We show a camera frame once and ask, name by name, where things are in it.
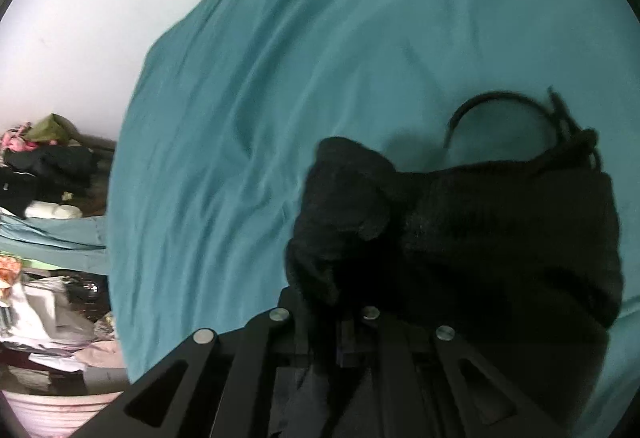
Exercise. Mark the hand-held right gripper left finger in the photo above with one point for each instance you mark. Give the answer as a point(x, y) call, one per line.
point(280, 318)

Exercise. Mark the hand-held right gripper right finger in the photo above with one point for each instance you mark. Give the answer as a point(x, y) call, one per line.
point(400, 333)

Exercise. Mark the black knitted garment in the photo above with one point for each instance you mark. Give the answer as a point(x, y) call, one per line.
point(450, 228)

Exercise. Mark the pile of mixed clothes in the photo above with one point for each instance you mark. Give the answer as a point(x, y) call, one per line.
point(50, 318)

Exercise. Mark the pile of dark clothes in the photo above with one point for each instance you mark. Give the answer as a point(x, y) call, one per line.
point(45, 175)

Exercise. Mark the teal bed sheet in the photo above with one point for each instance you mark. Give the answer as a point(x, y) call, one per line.
point(260, 117)

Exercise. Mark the pink laundry basket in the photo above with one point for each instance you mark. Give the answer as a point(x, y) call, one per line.
point(55, 410)

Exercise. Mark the white rolled cloth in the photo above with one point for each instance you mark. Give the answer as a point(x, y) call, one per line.
point(52, 210)

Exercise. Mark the olive green cloth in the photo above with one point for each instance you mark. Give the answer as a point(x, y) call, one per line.
point(50, 127)

